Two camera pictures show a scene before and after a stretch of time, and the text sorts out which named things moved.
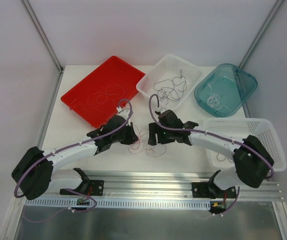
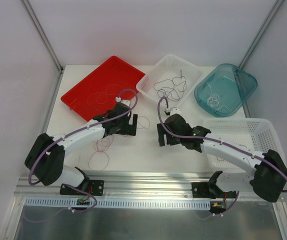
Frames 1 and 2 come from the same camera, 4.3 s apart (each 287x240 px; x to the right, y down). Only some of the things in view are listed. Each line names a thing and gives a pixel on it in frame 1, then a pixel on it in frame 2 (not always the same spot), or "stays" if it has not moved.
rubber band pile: (140, 145) to (99, 160)
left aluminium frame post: (43, 35) stays
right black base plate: (211, 190) stays
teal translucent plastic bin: (223, 91) stays
